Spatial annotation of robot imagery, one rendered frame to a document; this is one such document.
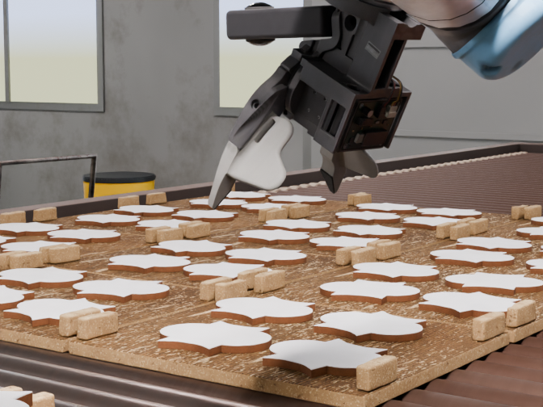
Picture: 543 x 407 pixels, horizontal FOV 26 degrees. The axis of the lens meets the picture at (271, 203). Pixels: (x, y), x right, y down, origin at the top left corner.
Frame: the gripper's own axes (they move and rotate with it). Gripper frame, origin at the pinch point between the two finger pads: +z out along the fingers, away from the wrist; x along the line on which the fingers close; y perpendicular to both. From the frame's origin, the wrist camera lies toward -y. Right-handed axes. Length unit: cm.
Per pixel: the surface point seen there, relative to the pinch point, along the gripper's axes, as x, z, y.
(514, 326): 52, 23, 2
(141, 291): 32, 44, -41
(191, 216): 93, 70, -91
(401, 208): 134, 60, -70
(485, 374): 36.5, 21.9, 8.8
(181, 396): 7.5, 30.0, -7.6
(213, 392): 11.9, 30.4, -7.1
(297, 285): 55, 41, -32
